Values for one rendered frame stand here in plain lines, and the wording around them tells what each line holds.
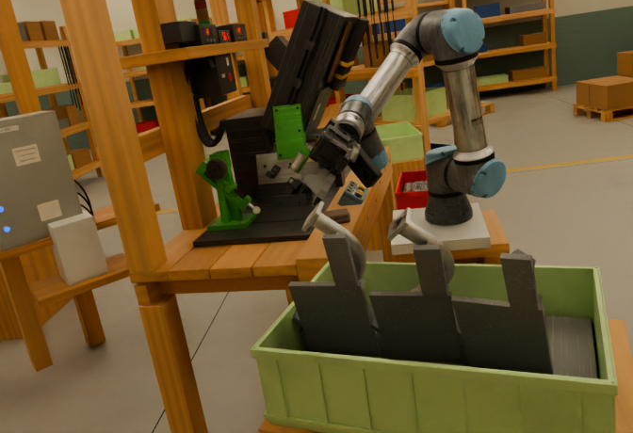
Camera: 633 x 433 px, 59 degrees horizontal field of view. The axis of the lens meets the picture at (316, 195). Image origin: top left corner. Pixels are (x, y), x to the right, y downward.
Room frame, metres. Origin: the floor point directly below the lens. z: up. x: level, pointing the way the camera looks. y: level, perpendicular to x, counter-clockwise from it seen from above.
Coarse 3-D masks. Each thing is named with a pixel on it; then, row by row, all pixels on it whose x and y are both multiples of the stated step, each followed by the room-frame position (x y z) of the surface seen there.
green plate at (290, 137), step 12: (276, 108) 2.21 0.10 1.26; (288, 108) 2.19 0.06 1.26; (300, 108) 2.18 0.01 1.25; (276, 120) 2.20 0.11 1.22; (288, 120) 2.18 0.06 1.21; (300, 120) 2.17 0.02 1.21; (276, 132) 2.19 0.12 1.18; (288, 132) 2.17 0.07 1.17; (300, 132) 2.16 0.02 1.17; (276, 144) 2.18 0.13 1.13; (288, 144) 2.16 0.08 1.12; (300, 144) 2.15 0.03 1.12; (288, 156) 2.15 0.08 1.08
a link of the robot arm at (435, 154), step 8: (432, 152) 1.66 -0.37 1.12; (440, 152) 1.64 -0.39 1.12; (448, 152) 1.63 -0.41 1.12; (432, 160) 1.65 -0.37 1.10; (440, 160) 1.64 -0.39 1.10; (448, 160) 1.62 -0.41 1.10; (432, 168) 1.66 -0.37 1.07; (440, 168) 1.63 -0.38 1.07; (432, 176) 1.66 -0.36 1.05; (440, 176) 1.63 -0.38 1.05; (432, 184) 1.66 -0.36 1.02; (440, 184) 1.64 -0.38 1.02; (448, 184) 1.61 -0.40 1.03; (432, 192) 1.67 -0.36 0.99; (440, 192) 1.65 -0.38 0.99; (448, 192) 1.64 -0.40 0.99
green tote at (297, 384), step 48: (384, 288) 1.25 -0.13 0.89; (480, 288) 1.16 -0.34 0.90; (576, 288) 1.07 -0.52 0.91; (288, 336) 1.06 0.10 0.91; (288, 384) 0.92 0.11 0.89; (336, 384) 0.88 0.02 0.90; (384, 384) 0.84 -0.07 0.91; (432, 384) 0.80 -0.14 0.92; (480, 384) 0.77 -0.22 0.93; (528, 384) 0.74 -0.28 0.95; (576, 384) 0.71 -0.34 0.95; (336, 432) 0.89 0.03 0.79; (384, 432) 0.84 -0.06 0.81; (432, 432) 0.81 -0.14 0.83; (480, 432) 0.77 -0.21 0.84; (528, 432) 0.74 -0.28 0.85; (576, 432) 0.71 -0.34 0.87
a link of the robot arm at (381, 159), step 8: (368, 136) 1.36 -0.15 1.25; (376, 136) 1.37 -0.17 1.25; (360, 144) 1.36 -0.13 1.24; (368, 144) 1.36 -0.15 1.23; (376, 144) 1.37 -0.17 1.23; (368, 152) 1.36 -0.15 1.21; (376, 152) 1.37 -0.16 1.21; (384, 152) 1.38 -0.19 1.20; (376, 160) 1.37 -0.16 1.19; (384, 160) 1.38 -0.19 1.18
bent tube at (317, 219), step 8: (320, 208) 0.99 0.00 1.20; (312, 216) 0.98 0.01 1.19; (320, 216) 0.99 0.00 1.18; (304, 224) 1.01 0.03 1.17; (312, 224) 0.99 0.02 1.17; (320, 224) 0.99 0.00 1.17; (328, 224) 0.99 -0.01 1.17; (336, 224) 1.00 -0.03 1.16; (304, 232) 1.00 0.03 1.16; (328, 232) 0.99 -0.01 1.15; (336, 232) 0.99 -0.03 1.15; (344, 232) 0.99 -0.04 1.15; (352, 240) 0.99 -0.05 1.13; (352, 248) 0.99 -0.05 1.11; (360, 248) 0.99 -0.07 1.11; (352, 256) 0.99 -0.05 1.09; (360, 256) 0.99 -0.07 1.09; (360, 264) 1.00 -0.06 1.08; (360, 272) 1.01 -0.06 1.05
